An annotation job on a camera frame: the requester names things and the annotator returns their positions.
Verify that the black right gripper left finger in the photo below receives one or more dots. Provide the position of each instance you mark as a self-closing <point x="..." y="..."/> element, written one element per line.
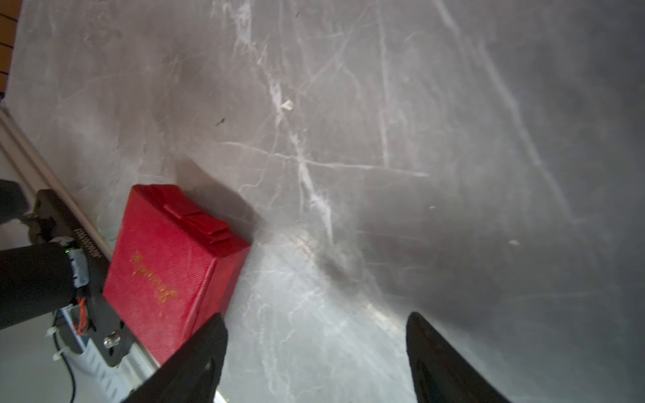
<point x="193" y="373"/>

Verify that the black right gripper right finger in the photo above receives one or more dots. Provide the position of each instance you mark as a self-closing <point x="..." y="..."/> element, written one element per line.
<point x="440" y="374"/>

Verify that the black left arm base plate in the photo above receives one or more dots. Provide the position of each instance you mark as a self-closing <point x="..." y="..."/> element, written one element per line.
<point x="90" y="265"/>

